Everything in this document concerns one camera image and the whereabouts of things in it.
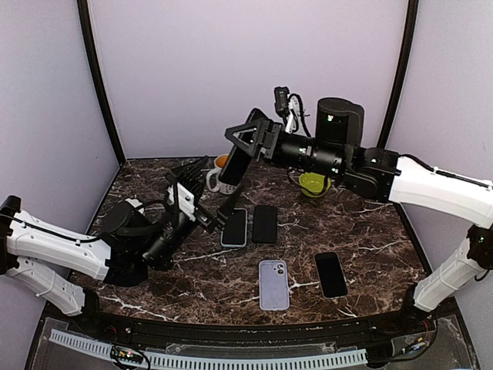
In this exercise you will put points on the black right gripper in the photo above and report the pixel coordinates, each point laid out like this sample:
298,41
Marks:
267,129

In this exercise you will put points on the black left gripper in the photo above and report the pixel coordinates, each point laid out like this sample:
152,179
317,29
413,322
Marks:
209,220

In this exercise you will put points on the black phone case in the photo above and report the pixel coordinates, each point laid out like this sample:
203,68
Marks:
238,161

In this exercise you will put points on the light blue phone case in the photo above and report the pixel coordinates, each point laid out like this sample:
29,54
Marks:
233,246

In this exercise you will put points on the black phone purple edge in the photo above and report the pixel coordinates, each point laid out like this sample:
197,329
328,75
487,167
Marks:
265,223

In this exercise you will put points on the lilac phone case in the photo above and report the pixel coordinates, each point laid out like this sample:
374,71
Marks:
274,292

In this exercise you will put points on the clear magsafe phone case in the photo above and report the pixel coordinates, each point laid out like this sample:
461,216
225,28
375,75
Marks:
333,297

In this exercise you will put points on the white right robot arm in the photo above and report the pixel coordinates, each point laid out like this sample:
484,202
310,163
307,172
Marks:
335,152

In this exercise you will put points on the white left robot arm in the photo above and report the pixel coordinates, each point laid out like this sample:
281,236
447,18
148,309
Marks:
126,248

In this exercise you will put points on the white mug orange inside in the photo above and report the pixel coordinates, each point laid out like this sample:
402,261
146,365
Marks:
213,181

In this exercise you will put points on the green bowl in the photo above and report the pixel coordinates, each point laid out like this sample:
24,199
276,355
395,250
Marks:
314,184

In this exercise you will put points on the white scalloped bowl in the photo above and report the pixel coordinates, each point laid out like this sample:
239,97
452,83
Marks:
137,204

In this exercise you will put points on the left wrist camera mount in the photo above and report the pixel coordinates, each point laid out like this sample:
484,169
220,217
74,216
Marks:
186,185

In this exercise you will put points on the white slotted cable duct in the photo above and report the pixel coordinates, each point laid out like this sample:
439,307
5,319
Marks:
127,357

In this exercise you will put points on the black front table rail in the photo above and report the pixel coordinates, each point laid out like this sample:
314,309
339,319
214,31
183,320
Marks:
246,325

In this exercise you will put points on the black right frame post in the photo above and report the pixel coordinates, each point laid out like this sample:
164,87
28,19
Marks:
400,72

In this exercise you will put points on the black frame post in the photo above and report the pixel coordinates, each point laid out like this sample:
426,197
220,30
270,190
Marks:
400,72
97,80

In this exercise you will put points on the black left frame post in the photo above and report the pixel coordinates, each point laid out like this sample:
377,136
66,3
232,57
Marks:
97,80

